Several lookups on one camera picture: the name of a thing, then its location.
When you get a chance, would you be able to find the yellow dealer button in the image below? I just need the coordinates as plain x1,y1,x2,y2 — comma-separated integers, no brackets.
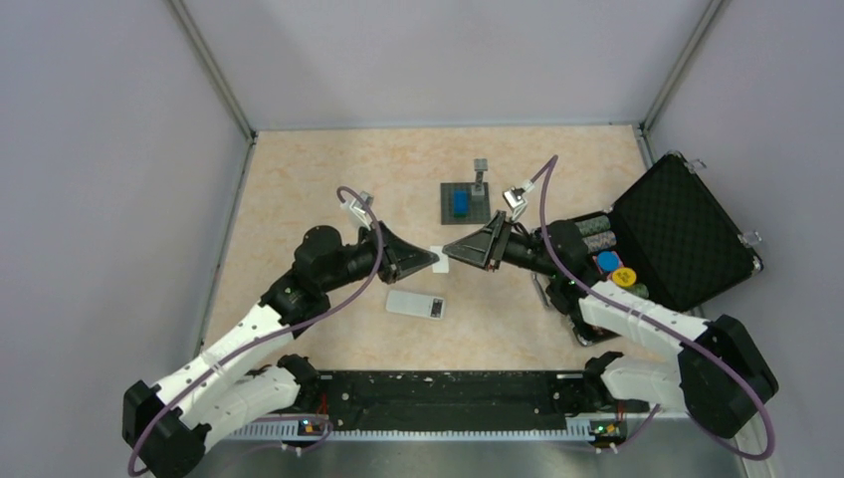
610,267,638,288

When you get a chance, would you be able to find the black poker chip case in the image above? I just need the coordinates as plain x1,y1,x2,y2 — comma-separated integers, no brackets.
545,151,763,347

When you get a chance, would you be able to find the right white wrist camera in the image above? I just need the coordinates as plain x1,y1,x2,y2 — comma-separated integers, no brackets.
502,180,534,223

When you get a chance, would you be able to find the blue round chip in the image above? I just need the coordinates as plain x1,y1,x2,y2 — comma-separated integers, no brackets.
595,251,623,273

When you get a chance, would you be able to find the white battery cover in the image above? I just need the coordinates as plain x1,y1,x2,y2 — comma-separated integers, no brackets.
429,246,450,274

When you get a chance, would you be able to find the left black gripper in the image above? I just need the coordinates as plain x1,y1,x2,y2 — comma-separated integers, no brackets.
320,219,439,292

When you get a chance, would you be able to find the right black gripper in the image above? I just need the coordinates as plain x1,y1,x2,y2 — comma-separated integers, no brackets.
444,210,561,279

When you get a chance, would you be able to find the grey lego baseplate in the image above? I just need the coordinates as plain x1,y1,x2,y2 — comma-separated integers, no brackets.
440,182,491,225

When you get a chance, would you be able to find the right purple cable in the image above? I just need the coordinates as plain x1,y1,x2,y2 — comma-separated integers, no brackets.
521,154,778,462

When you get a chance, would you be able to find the blue lego brick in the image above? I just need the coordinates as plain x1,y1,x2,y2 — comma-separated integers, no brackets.
452,190,470,217

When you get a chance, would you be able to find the grey lego tower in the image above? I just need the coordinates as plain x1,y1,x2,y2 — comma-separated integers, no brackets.
471,158,489,201

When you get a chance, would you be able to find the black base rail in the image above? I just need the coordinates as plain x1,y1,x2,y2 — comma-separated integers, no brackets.
296,370,618,432

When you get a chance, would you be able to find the white remote control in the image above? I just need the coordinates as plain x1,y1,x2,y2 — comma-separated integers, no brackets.
385,290,446,320

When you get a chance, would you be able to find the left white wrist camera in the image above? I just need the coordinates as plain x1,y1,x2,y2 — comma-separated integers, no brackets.
338,191,374,230

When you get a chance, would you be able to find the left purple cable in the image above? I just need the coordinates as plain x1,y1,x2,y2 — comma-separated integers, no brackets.
126,185,385,478

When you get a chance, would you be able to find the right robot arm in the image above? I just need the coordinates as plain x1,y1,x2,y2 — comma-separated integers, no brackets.
443,212,779,438

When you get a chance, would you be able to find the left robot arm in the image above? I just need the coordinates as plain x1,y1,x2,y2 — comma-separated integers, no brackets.
121,223,439,477

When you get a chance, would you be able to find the purple cable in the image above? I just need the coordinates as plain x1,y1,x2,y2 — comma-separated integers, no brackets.
521,154,778,462
126,185,385,478

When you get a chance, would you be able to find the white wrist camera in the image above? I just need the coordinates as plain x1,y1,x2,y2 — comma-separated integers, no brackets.
502,180,534,223
338,191,374,230

